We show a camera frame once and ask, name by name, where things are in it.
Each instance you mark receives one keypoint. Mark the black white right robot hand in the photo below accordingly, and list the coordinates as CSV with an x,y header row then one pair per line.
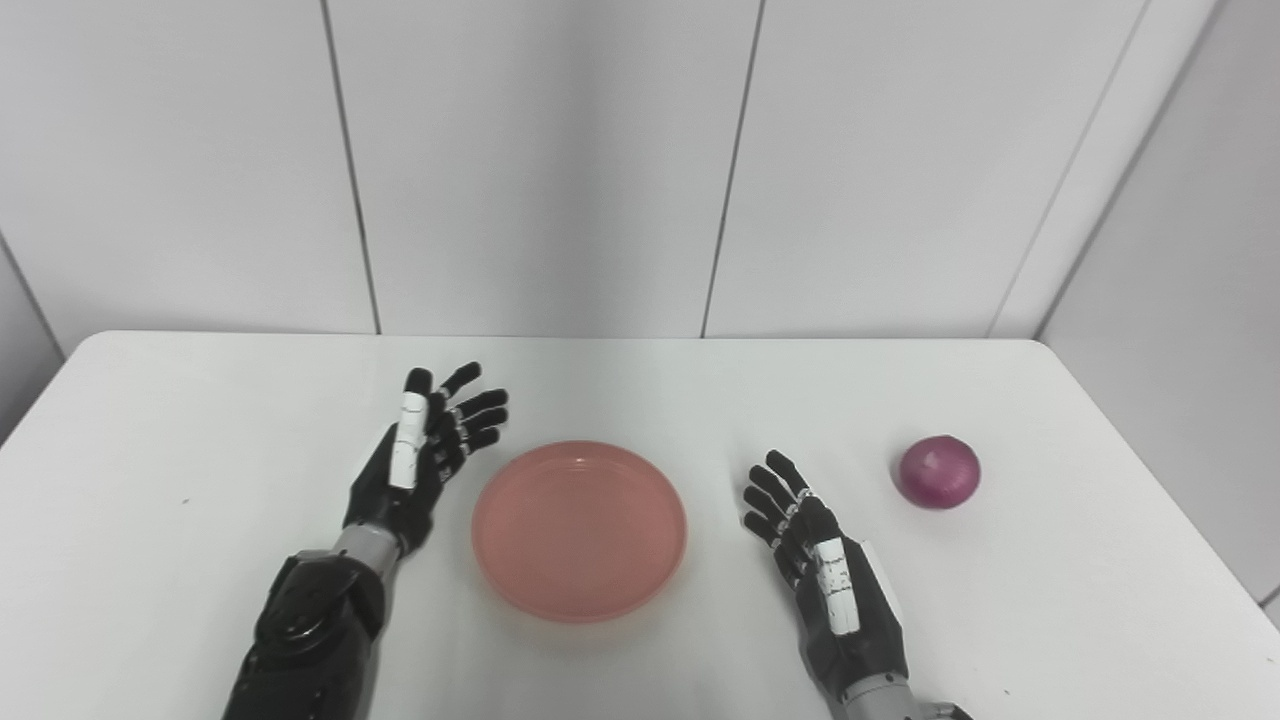
x,y
865,640

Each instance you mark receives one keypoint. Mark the pink round plate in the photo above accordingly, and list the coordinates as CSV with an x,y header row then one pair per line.
x,y
580,530

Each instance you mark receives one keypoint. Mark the purple red onion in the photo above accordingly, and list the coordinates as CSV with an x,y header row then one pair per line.
x,y
938,472

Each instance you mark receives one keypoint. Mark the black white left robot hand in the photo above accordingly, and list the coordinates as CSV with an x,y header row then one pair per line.
x,y
400,505

